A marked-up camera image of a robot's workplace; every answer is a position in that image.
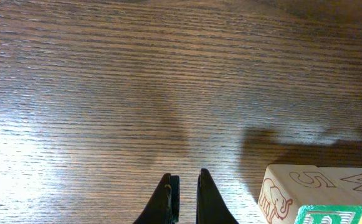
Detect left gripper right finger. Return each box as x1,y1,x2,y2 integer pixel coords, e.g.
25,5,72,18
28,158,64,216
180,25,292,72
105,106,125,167
196,169,238,224

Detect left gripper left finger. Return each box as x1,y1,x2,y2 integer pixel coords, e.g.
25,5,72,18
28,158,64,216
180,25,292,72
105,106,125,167
133,173,180,224

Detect green R block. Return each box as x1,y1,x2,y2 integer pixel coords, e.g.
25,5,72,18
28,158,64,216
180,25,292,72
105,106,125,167
257,164,362,224

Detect yellow S block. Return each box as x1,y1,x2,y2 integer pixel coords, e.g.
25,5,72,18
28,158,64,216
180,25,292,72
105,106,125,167
319,167,362,224

